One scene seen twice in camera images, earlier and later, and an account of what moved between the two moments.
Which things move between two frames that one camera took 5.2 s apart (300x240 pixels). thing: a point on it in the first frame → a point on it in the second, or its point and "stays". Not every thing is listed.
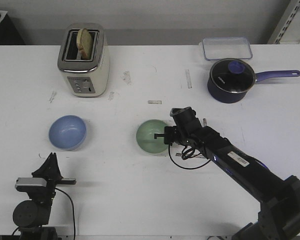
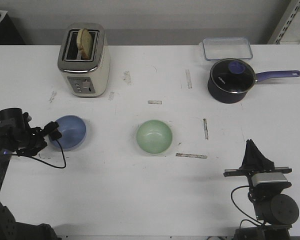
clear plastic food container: (222, 48) stays
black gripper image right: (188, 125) → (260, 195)
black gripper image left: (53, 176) → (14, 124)
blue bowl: (67, 132) stays
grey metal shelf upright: (291, 11) stays
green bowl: (145, 136) stays
